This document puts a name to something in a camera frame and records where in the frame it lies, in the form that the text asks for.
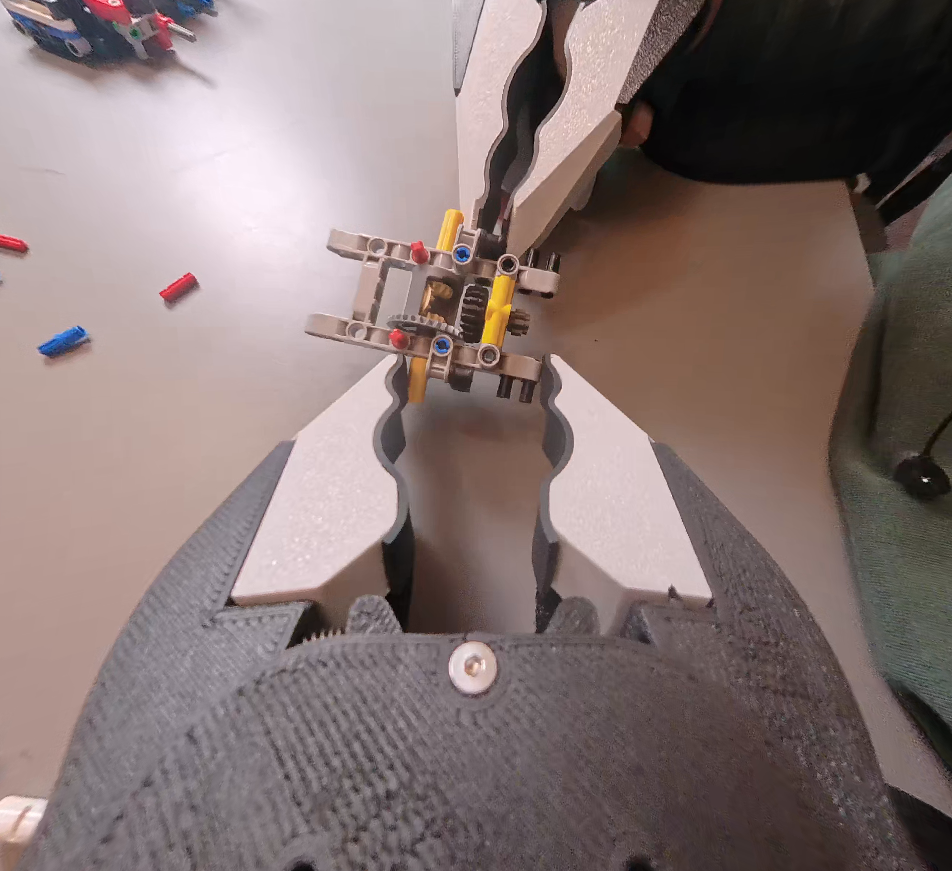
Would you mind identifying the small grey lego differential assembly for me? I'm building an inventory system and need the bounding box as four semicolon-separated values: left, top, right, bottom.
305;209;564;405

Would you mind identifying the person's right hand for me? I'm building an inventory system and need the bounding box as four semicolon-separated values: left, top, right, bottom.
621;100;657;148

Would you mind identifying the person's right forearm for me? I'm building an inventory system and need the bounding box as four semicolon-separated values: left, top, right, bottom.
638;0;952;185

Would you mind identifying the blue lego pin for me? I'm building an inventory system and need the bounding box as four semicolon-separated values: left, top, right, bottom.
37;325;92;358

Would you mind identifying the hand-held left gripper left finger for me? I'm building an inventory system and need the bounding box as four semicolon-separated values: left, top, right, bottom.
231;354;410;604

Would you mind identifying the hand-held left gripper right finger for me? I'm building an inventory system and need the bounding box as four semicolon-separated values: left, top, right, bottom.
532;354;714;635

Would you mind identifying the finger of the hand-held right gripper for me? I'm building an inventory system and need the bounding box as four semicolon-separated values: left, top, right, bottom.
456;0;549;232
508;0;666;250

